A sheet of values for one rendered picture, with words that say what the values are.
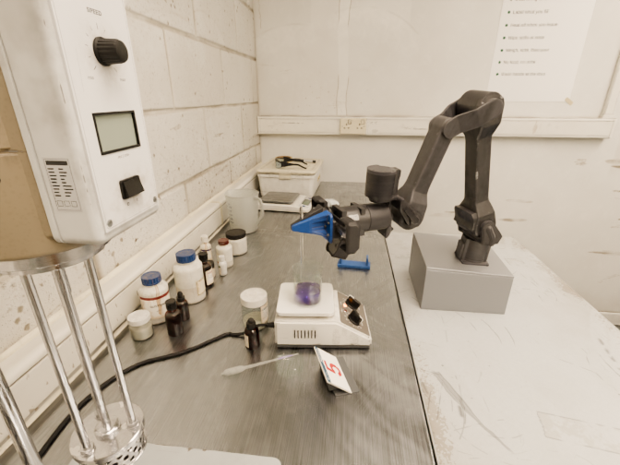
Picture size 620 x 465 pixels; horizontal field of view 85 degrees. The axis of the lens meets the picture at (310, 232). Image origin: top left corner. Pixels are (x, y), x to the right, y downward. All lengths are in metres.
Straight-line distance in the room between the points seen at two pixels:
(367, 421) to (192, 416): 0.29
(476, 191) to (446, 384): 0.40
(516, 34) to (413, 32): 0.50
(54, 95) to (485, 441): 0.66
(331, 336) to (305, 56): 1.64
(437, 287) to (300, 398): 0.42
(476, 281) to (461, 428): 0.36
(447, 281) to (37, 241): 0.78
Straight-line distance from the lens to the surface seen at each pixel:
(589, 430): 0.77
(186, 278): 0.89
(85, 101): 0.25
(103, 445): 0.44
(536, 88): 2.27
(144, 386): 0.75
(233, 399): 0.68
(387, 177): 0.67
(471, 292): 0.91
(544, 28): 2.27
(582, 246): 2.65
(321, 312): 0.70
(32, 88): 0.26
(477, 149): 0.79
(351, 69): 2.06
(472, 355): 0.81
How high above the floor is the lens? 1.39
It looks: 22 degrees down
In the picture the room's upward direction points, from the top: straight up
